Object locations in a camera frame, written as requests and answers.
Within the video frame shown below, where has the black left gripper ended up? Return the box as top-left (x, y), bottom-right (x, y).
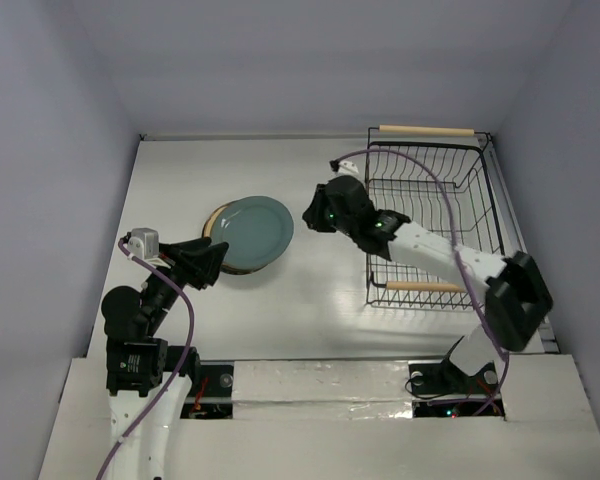
top-left (143, 234), bottom-right (227, 331)

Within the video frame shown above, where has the teal green ridged plate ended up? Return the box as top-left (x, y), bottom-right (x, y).
top-left (209, 196), bottom-right (294, 271)

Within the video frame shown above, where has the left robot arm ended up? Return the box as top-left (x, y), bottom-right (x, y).
top-left (96, 228), bottom-right (229, 479)

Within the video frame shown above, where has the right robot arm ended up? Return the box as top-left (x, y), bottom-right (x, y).
top-left (303, 175), bottom-right (554, 393)

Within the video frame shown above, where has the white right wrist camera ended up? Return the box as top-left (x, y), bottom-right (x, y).
top-left (329, 159), bottom-right (360, 178)

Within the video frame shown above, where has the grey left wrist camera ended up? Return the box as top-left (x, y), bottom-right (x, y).
top-left (125, 227), bottom-right (160, 261)

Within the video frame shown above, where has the black wire dish rack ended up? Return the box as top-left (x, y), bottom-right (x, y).
top-left (365, 127), bottom-right (505, 311)

